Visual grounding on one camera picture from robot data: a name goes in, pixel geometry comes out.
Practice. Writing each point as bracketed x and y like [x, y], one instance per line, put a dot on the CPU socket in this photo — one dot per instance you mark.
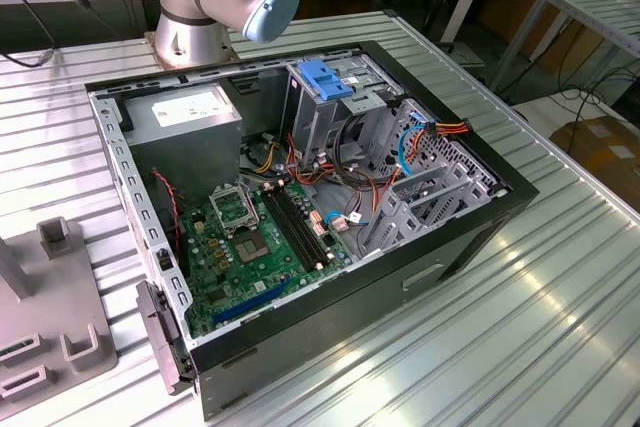
[252, 247]

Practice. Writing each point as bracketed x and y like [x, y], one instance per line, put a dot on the blue plastic drive bracket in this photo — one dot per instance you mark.
[325, 82]

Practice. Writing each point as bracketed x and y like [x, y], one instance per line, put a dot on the metal slat side table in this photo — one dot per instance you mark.
[600, 12]

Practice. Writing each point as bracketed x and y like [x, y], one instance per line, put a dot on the grey plastic case latch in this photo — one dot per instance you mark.
[160, 332]

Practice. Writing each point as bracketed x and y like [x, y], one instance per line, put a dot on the grey power supply unit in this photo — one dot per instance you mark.
[185, 152]

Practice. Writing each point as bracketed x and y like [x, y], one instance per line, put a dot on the brown arm base plate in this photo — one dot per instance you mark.
[149, 42]

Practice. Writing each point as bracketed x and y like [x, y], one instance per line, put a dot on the grey metal disk bay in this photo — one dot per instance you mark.
[400, 229]

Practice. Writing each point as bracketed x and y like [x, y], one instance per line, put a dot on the black open PC case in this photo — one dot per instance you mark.
[350, 317]

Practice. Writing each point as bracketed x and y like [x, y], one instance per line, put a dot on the grey parts rack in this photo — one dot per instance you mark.
[50, 307]

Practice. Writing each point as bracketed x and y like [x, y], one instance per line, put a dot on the blue expansion slot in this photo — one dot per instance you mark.
[252, 301]

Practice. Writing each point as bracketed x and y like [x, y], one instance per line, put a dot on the black RAM slot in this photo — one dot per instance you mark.
[306, 223]
[292, 229]

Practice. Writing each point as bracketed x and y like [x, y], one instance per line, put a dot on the green motherboard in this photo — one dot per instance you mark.
[200, 277]

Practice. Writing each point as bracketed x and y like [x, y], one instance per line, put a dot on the large brown cardboard box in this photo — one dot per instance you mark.
[600, 152]

